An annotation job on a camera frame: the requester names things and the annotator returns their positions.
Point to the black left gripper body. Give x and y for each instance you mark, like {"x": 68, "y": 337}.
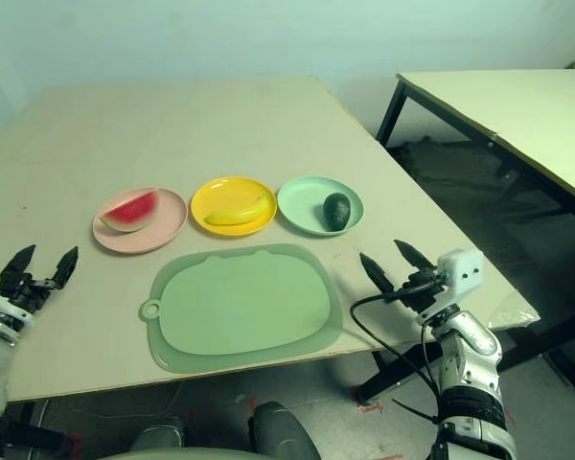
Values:
{"x": 26, "y": 292}

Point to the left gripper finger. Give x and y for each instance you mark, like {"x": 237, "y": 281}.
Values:
{"x": 67, "y": 268}
{"x": 19, "y": 266}

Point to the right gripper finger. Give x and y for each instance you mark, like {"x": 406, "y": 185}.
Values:
{"x": 376, "y": 274}
{"x": 417, "y": 259}

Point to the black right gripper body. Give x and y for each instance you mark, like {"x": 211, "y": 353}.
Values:
{"x": 424, "y": 290}

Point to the dark green avocado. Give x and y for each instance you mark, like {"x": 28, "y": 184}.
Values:
{"x": 336, "y": 211}

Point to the watermelon slice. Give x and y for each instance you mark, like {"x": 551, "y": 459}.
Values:
{"x": 131, "y": 213}

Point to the yellow banana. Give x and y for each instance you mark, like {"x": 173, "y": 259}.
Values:
{"x": 239, "y": 215}

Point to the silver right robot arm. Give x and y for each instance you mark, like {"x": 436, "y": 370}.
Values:
{"x": 465, "y": 345}

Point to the black table foot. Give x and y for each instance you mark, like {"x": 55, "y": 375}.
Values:
{"x": 38, "y": 433}
{"x": 397, "y": 376}

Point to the clear plastic sheet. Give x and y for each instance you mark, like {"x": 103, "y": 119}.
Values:
{"x": 512, "y": 314}

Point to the mint green plate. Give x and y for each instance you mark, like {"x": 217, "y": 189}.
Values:
{"x": 302, "y": 206}

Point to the pink plate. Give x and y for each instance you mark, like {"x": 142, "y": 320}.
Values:
{"x": 167, "y": 225}

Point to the black zip tie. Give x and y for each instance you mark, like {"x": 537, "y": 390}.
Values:
{"x": 417, "y": 412}

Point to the green cutting board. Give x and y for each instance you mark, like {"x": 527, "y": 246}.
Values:
{"x": 244, "y": 306}

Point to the yellow plate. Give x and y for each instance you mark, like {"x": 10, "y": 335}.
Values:
{"x": 220, "y": 196}

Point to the side table with black legs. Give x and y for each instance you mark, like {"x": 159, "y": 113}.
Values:
{"x": 508, "y": 105}

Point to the grey robot right leg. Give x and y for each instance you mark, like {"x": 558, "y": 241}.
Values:
{"x": 282, "y": 431}

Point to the grey robot leg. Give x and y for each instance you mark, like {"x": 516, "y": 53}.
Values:
{"x": 282, "y": 431}
{"x": 158, "y": 433}

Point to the grey robot left leg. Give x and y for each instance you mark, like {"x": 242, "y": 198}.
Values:
{"x": 158, "y": 433}

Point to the grey robot torso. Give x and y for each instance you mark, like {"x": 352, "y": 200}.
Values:
{"x": 172, "y": 454}

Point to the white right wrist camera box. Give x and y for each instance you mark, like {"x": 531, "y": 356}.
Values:
{"x": 462, "y": 273}

